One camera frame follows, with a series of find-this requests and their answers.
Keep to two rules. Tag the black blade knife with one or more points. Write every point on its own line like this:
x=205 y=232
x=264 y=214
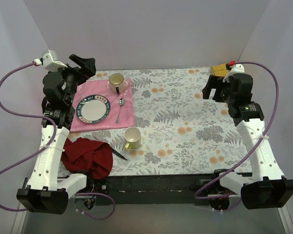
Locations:
x=113 y=150

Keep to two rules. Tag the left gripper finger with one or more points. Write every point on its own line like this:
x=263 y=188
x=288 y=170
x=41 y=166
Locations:
x=85 y=63
x=84 y=72

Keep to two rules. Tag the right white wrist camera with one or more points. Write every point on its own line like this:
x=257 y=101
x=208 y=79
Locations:
x=233 y=68

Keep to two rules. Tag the white plate blue rim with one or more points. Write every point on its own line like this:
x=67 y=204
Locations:
x=92 y=109

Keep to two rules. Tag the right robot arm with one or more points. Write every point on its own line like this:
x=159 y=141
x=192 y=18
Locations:
x=268 y=187

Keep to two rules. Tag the pink placemat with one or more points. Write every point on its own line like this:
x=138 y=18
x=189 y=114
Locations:
x=101 y=87

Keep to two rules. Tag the yellow bamboo tray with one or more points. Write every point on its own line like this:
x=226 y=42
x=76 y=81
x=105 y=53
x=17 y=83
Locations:
x=220 y=70

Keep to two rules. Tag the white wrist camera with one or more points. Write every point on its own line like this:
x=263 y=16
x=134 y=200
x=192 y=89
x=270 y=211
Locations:
x=49 y=61
x=233 y=68

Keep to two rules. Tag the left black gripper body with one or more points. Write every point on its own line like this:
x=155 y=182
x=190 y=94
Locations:
x=80 y=70

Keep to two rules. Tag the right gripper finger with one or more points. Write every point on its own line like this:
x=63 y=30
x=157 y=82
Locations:
x=217 y=95
x=211 y=84

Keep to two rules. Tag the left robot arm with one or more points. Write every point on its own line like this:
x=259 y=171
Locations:
x=43 y=193

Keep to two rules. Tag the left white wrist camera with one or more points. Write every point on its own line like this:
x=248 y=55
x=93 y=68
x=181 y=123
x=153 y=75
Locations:
x=49 y=61

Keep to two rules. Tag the silver spoon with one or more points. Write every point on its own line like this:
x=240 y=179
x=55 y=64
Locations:
x=121 y=103

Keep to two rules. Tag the dark red cloth napkin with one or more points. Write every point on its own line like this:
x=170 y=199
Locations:
x=88 y=155

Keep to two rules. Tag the floral tablecloth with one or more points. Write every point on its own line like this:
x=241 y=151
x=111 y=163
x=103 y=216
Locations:
x=181 y=132

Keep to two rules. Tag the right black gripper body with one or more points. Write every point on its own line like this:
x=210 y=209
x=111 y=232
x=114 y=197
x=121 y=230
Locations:
x=216 y=86

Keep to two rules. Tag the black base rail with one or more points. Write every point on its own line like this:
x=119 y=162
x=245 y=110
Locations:
x=159 y=189

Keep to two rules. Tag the yellow mug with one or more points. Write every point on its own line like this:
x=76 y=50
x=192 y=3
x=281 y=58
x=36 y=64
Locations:
x=132 y=135

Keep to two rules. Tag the white mug black handle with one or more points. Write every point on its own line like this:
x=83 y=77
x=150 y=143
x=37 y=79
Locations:
x=117 y=82

